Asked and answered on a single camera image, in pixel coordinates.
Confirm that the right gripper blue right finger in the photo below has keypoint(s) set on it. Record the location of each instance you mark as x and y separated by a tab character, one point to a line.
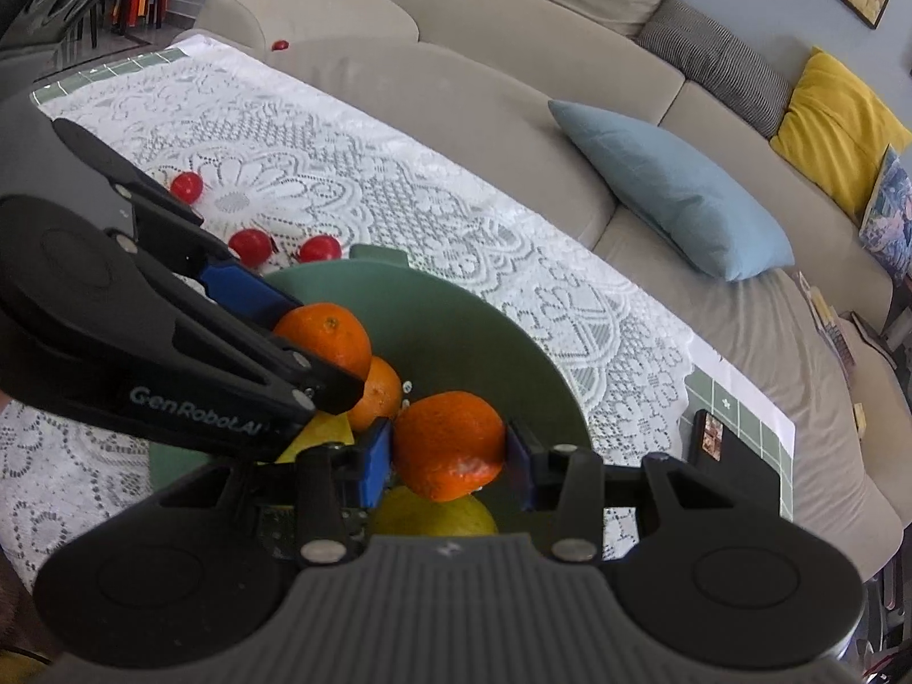
565	482

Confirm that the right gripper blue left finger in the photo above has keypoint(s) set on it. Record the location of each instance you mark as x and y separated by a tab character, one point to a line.
336	486

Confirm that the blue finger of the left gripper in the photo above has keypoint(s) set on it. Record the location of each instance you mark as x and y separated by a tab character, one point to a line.
245	294

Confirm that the red cherry tomato front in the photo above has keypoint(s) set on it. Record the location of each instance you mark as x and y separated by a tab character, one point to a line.
253	247

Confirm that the red cherry tomato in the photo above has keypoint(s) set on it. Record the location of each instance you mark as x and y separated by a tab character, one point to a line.
187	187
318	249
253	247

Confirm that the red-yellow apple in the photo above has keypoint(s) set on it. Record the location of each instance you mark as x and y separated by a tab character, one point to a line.
323	428

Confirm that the green-yellow pear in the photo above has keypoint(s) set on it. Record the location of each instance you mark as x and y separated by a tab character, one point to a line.
403	513

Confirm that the orange mandarin back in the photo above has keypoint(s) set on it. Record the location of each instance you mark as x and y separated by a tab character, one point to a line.
332	333

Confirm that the orange mandarin small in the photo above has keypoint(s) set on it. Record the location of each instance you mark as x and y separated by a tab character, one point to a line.
447	446

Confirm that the red cherry tomato right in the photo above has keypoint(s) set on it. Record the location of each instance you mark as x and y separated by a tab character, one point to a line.
318	249

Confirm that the red cherry tomato middle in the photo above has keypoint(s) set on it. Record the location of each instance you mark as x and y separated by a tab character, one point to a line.
187	187

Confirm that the white lace tablecloth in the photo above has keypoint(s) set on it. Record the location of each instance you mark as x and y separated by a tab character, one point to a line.
281	156

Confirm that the black notebook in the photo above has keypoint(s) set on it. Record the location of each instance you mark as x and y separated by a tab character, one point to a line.
719	453

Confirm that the green grid table mat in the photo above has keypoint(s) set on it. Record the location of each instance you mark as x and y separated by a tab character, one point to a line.
750	416

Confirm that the green plastic colander bowl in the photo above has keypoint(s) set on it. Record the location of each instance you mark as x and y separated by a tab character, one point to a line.
438	337

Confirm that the light blue cushion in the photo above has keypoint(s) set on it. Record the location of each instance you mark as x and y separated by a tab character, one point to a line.
688	199

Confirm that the books on sofa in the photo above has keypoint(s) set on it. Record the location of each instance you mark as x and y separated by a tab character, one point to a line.
841	341

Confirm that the beige sofa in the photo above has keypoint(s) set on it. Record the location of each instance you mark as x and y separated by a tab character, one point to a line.
473	79

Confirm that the blue floral cushion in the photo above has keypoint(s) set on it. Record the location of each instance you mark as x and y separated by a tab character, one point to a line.
885	227

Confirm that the grey cushion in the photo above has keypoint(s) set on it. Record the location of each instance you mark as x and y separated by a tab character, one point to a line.
706	53

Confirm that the yellow cushion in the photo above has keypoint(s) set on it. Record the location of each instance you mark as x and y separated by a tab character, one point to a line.
836	131

